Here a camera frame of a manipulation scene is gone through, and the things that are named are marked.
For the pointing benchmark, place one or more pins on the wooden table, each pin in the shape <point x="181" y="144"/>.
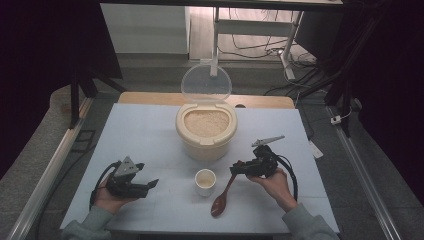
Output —
<point x="150" y="97"/>

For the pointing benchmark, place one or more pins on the pale table mat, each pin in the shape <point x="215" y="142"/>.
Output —
<point x="150" y="140"/>

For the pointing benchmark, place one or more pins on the person's left hand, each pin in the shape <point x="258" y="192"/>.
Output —
<point x="111" y="200"/>

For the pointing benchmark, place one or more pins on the dark curtain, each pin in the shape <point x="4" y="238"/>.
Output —
<point x="50" y="50"/>
<point x="393" y="100"/>

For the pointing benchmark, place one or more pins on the white cabinet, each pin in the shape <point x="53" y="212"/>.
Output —
<point x="146" y="28"/>

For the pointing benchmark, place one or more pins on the brown wooden spoon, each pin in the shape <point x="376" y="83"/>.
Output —
<point x="222" y="196"/>

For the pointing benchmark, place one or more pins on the person's right hand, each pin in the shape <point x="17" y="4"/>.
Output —
<point x="276" y="190"/>

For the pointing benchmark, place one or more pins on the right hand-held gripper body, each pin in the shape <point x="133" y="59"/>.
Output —
<point x="263" y="163"/>

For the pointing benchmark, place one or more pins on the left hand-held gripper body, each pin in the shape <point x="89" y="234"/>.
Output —
<point x="128" y="181"/>

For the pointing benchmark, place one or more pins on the aluminium rail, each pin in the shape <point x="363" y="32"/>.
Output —
<point x="361" y="180"/>
<point x="50" y="173"/>

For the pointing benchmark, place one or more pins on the rice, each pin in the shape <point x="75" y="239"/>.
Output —
<point x="206" y="122"/>

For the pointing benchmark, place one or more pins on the beige rice container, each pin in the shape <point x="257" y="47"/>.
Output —
<point x="206" y="148"/>

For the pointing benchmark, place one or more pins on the small white box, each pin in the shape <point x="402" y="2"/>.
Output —
<point x="335" y="119"/>

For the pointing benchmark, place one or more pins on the black stand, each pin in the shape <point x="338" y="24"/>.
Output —
<point x="75" y="96"/>
<point x="343" y="90"/>

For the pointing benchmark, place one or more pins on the clear plastic container lid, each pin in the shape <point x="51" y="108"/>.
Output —
<point x="206" y="81"/>

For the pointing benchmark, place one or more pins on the white cup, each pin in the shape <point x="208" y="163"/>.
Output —
<point x="205" y="183"/>

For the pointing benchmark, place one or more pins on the white metal desk frame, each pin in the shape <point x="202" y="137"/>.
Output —
<point x="253" y="27"/>

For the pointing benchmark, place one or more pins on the white paper tag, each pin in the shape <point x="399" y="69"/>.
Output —
<point x="316" y="150"/>

